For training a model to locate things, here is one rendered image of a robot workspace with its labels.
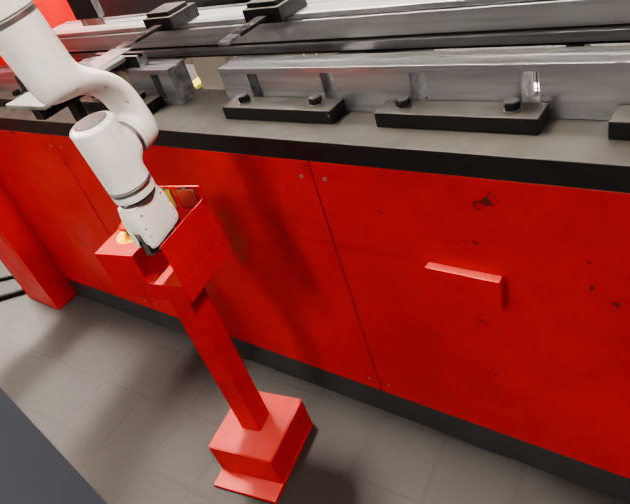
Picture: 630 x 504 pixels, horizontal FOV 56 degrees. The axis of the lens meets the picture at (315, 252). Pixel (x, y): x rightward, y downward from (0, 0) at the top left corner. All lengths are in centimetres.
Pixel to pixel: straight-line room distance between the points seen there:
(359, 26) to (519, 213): 65
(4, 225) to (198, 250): 144
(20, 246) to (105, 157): 156
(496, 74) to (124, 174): 66
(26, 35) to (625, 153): 89
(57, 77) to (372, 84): 55
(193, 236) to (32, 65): 43
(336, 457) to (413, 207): 82
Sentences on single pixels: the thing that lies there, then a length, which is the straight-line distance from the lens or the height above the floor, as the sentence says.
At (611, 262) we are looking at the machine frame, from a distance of 104.
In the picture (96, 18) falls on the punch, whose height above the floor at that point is 110.
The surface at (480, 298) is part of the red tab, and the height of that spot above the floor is 57.
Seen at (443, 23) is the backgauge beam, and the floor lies 94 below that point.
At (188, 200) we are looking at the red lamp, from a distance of 127.
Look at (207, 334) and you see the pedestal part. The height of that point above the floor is 50.
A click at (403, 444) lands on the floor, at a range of 168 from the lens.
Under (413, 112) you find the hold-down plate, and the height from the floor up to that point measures 91.
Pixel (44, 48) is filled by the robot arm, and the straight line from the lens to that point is 105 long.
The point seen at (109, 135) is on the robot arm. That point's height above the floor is 103.
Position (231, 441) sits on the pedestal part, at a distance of 168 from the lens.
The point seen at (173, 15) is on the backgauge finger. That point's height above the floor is 102.
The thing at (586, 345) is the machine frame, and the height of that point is 49.
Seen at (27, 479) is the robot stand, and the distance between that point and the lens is 165.
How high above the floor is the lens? 138
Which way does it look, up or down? 36 degrees down
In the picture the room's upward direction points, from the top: 19 degrees counter-clockwise
